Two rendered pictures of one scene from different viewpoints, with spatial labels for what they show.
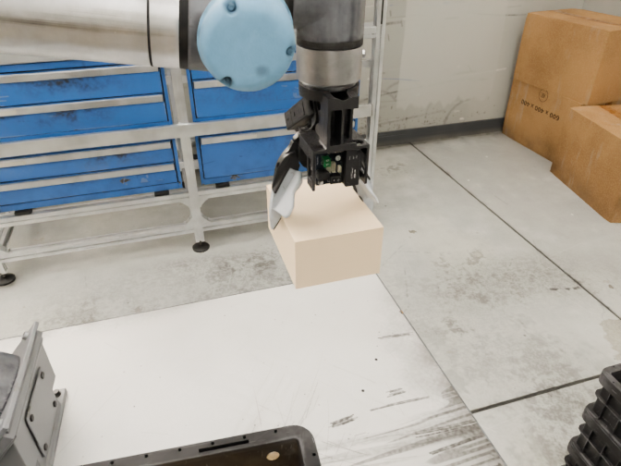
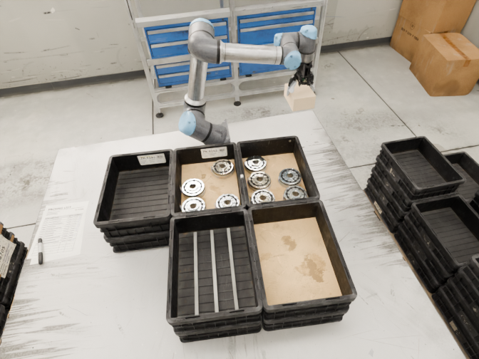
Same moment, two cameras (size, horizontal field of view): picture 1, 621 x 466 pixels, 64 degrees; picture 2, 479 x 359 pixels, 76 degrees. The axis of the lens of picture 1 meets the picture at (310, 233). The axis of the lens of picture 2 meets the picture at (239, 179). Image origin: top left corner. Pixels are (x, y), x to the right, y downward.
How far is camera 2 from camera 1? 106 cm
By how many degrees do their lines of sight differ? 16
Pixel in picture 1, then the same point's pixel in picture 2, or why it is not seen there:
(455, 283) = (348, 122)
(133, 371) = (244, 134)
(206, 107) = (244, 40)
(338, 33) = (308, 50)
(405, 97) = (337, 26)
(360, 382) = (306, 139)
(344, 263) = (305, 105)
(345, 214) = (306, 92)
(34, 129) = (175, 51)
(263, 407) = not seen: hidden behind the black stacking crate
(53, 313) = not seen: hidden behind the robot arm
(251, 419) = not seen: hidden behind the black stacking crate
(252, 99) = (264, 36)
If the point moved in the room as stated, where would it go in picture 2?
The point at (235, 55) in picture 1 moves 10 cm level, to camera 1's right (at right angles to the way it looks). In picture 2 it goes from (290, 64) to (314, 64)
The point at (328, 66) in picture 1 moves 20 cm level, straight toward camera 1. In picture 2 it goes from (306, 58) to (306, 80)
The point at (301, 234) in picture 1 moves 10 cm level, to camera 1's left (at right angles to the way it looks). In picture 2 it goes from (295, 97) to (276, 97)
